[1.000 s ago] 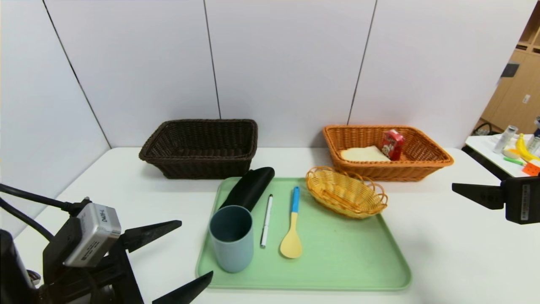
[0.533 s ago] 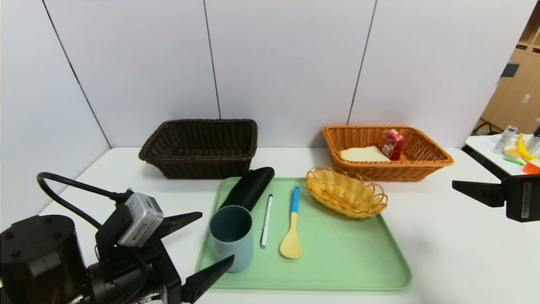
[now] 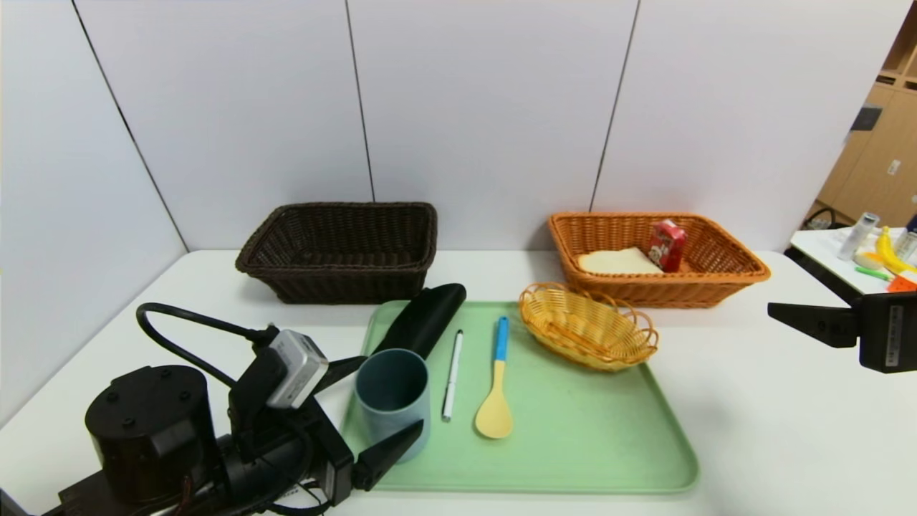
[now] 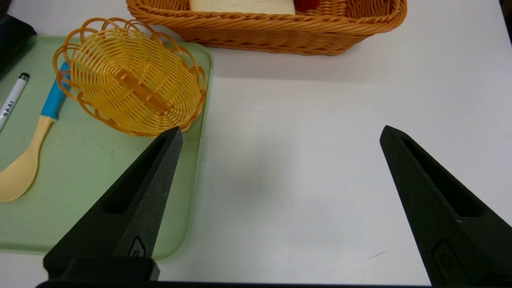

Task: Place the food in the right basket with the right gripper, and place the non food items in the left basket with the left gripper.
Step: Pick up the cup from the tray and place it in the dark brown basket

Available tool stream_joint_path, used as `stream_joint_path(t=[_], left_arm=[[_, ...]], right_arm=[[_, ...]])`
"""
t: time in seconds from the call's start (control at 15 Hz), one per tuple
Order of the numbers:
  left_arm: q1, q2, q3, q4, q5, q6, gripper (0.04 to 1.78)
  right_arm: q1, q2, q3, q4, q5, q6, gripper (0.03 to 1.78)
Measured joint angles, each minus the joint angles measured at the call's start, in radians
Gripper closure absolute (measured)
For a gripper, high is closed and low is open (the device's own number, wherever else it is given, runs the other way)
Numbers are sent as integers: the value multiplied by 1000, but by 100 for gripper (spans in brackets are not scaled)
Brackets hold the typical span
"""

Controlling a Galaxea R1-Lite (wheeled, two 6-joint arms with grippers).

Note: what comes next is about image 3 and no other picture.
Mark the white side table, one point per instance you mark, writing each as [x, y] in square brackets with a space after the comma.
[824, 251]

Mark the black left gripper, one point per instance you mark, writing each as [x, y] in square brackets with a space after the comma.
[334, 446]

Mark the white pen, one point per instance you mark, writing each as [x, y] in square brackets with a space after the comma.
[452, 376]

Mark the black soft case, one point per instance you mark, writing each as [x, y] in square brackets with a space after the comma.
[423, 319]

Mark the red milk carton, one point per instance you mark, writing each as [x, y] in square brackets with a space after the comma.
[668, 247]

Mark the green marker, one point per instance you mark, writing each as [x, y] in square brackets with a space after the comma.
[872, 273]

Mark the wooden cabinet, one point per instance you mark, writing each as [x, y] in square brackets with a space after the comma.
[874, 165]

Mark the white and yellow round toy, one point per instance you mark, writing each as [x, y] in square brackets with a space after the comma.
[867, 261]

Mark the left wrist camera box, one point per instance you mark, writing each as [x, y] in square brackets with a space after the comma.
[297, 365]

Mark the small yellow oval wicker basket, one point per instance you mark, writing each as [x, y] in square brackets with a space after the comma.
[587, 330]

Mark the light green plastic tray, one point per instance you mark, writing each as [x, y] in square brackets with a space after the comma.
[573, 444]

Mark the orange cube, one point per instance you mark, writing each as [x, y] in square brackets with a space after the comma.
[903, 284]

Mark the dark brown wicker basket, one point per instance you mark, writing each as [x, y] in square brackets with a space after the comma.
[322, 287]

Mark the small glass jar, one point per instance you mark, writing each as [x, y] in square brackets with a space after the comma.
[905, 247]

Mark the yellow banana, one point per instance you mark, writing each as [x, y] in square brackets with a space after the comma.
[887, 252]

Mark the blue-grey plastic cup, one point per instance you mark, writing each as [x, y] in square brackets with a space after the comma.
[394, 401]

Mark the slice of toast bread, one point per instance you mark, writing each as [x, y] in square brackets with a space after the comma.
[616, 262]

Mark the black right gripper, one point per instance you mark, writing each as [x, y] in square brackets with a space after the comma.
[888, 333]

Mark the orange wicker basket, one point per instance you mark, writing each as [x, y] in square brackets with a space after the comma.
[645, 290]

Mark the clear plastic bottle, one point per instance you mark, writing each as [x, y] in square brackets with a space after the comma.
[856, 240]

